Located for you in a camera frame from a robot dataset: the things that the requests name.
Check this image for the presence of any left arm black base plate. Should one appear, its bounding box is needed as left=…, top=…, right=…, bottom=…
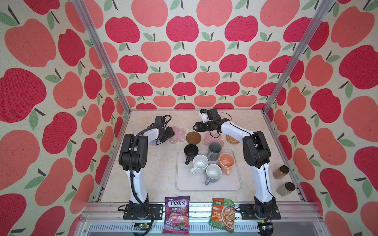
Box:
left=123, top=202, right=164, bottom=220

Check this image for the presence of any light grey tray mat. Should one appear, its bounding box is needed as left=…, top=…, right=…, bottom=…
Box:
left=175, top=148, right=242, bottom=192

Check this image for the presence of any pink flower silicone coaster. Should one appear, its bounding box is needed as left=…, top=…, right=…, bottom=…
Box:
left=202, top=132, right=224, bottom=147

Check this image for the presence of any aluminium frame post right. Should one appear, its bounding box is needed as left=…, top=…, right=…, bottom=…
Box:
left=262, top=0, right=335, bottom=115

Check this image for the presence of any black corrugated cable conduit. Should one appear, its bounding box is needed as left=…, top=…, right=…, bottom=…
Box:
left=127, top=114, right=172, bottom=236

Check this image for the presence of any aluminium frame post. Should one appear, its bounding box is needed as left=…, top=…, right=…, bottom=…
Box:
left=73, top=0, right=131, bottom=115
left=262, top=0, right=335, bottom=115

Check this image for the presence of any purple Fox's berries candy bag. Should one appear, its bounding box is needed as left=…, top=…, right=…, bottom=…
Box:
left=162, top=196, right=190, bottom=235

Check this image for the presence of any black mug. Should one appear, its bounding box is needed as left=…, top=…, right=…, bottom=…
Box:
left=184, top=144, right=199, bottom=165

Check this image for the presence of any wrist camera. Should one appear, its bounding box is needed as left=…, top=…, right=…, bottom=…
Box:
left=199, top=108, right=221, bottom=123
left=154, top=116, right=165, bottom=127

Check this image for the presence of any round brown wooden coaster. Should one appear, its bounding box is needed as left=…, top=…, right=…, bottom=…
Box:
left=186, top=131, right=202, bottom=145

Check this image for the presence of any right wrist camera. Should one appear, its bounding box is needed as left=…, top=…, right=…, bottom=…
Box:
left=199, top=108, right=221, bottom=123

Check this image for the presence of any round grey coaster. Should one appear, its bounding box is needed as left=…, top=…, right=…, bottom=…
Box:
left=149, top=138, right=159, bottom=146

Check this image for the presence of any round woven rattan coaster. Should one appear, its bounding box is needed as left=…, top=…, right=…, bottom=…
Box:
left=226, top=135, right=240, bottom=145

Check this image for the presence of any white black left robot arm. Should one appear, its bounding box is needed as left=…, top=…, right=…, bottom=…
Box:
left=119, top=126, right=175, bottom=205

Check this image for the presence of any white mug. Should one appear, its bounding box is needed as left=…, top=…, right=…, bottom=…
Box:
left=190, top=154, right=209, bottom=174

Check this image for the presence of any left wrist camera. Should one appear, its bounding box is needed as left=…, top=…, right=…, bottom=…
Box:
left=154, top=116, right=165, bottom=127

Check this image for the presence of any grey mug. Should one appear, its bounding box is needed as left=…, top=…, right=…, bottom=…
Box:
left=207, top=142, right=222, bottom=163

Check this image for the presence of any orange pink mug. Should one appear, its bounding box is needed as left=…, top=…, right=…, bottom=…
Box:
left=219, top=153, right=235, bottom=176

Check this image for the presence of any lavender mug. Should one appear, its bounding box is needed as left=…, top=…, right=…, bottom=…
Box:
left=205, top=164, right=222, bottom=185

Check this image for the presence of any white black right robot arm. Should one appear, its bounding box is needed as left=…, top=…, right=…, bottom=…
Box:
left=193, top=119, right=276, bottom=206

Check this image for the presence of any green orange soup packet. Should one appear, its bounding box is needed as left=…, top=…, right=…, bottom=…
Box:
left=209, top=198, right=236, bottom=234

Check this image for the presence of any grey spice jar black lid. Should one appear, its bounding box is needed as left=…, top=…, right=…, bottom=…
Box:
left=276, top=182, right=296, bottom=197

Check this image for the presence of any aluminium frame post left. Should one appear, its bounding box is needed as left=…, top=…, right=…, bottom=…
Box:
left=73, top=0, right=131, bottom=115

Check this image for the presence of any aluminium front frame rail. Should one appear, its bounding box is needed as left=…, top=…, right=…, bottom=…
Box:
left=72, top=202, right=330, bottom=236

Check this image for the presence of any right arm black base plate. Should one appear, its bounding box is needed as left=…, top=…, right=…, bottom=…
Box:
left=236, top=201, right=282, bottom=221

